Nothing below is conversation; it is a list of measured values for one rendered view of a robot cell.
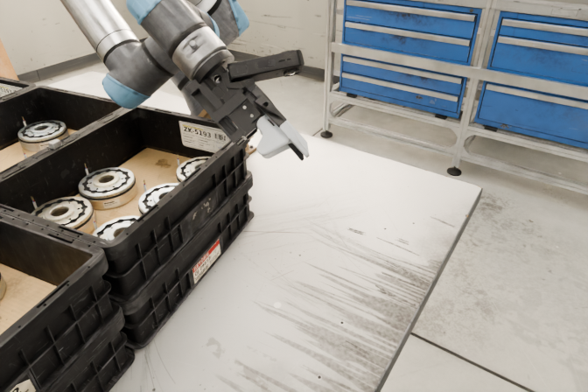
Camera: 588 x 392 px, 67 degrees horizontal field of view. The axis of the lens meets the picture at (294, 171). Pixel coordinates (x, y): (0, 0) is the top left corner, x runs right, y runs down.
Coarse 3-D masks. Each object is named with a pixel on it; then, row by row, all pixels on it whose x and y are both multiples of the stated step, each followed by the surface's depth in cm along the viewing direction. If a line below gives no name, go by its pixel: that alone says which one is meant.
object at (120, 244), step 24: (192, 120) 93; (72, 144) 84; (24, 168) 76; (216, 168) 79; (168, 192) 70; (192, 192) 74; (24, 216) 64; (144, 216) 65; (96, 240) 60; (120, 240) 60
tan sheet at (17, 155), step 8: (16, 144) 104; (0, 152) 101; (8, 152) 101; (16, 152) 101; (24, 152) 101; (32, 152) 101; (0, 160) 98; (8, 160) 98; (16, 160) 98; (0, 168) 95
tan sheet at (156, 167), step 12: (144, 156) 99; (156, 156) 99; (168, 156) 99; (180, 156) 99; (132, 168) 95; (144, 168) 95; (156, 168) 95; (168, 168) 95; (144, 180) 91; (156, 180) 91; (168, 180) 91; (132, 204) 84; (96, 216) 81; (108, 216) 81; (120, 216) 81
